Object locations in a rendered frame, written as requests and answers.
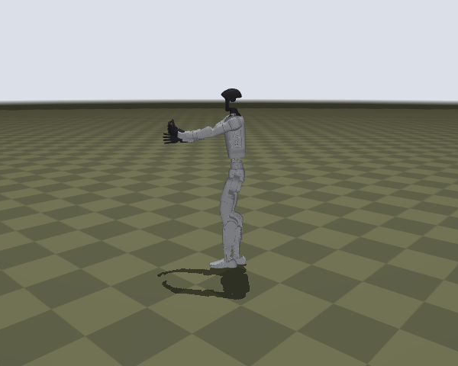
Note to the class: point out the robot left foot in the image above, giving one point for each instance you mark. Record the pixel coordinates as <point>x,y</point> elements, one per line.
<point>222,264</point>

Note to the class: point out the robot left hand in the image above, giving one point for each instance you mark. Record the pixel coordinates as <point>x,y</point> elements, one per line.
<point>172,129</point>

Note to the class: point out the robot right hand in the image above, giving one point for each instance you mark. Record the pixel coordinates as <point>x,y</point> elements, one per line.
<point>173,139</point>

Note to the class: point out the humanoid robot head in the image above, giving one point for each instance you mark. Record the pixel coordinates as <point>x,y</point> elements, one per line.
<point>230,95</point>

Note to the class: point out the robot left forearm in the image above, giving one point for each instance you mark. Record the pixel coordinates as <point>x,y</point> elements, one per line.
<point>195,134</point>

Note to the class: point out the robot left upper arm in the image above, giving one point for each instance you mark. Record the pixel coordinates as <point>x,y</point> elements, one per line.
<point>230,125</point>

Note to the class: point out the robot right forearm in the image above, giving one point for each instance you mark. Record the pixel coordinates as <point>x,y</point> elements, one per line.
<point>191,140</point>

